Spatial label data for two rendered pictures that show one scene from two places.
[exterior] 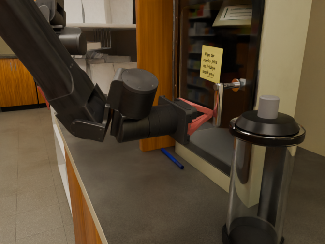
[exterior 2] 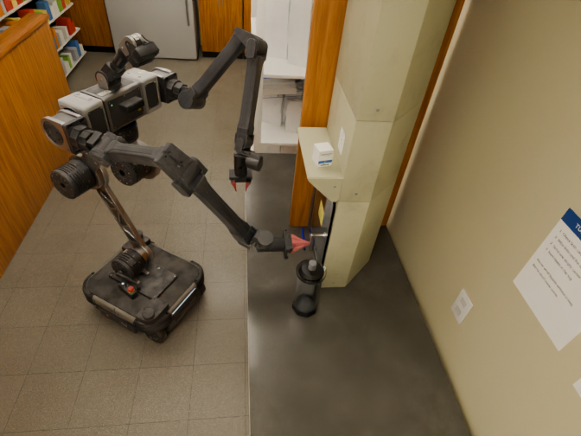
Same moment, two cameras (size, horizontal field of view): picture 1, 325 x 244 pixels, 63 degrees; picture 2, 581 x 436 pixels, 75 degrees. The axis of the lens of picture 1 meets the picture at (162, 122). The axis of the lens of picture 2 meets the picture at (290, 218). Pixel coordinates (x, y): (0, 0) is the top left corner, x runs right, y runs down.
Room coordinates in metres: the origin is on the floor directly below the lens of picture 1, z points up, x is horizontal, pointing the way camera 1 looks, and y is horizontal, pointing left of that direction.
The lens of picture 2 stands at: (-0.49, -0.32, 2.22)
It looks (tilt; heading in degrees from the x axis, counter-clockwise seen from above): 42 degrees down; 17
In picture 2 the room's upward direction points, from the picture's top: 6 degrees clockwise
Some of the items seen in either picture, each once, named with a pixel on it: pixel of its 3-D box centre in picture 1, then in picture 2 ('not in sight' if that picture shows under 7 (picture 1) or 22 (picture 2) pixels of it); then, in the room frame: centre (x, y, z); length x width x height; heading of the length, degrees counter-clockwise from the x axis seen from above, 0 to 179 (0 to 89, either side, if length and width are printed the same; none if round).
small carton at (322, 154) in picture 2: not in sight; (322, 154); (0.55, -0.09, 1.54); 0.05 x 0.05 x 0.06; 40
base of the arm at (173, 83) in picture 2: not in sight; (176, 89); (0.88, 0.68, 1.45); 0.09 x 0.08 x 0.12; 174
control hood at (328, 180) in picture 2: not in sight; (316, 162); (0.62, -0.06, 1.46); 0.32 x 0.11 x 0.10; 27
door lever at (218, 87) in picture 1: (225, 102); (316, 241); (0.53, -0.13, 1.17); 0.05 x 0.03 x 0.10; 117
